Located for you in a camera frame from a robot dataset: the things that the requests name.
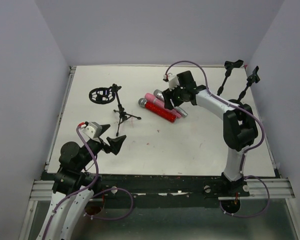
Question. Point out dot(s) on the red glitter microphone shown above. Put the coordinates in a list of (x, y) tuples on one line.
[(142, 102)]

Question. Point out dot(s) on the silver microphone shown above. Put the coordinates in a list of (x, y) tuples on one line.
[(159, 95)]

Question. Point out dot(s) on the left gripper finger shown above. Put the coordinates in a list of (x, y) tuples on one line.
[(115, 144), (102, 128)]

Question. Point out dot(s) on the black round-base stand left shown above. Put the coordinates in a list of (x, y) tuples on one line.
[(229, 66)]

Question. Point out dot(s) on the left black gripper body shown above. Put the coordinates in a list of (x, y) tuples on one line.
[(105, 144)]

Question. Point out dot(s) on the aluminium frame rail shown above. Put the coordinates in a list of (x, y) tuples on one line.
[(72, 71)]

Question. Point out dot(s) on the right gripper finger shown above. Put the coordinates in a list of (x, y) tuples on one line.
[(176, 102), (167, 95)]

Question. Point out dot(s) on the pink microphone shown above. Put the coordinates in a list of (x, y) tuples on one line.
[(154, 100)]

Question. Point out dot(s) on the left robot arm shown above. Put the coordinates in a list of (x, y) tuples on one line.
[(77, 179)]

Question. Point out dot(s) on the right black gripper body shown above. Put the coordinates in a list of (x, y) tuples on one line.
[(170, 94)]

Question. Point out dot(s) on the black round-base stand right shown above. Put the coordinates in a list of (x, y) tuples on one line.
[(252, 79)]

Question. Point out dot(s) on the black tripod microphone stand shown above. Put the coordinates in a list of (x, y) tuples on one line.
[(106, 95)]

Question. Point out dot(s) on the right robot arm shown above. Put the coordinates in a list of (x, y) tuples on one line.
[(238, 123)]

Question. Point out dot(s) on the black round-base stand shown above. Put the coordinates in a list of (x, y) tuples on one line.
[(229, 66), (252, 79)]

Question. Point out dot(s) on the black mounting rail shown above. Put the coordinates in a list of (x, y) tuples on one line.
[(164, 191)]

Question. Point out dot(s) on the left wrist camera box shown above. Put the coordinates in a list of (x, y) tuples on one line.
[(91, 129)]

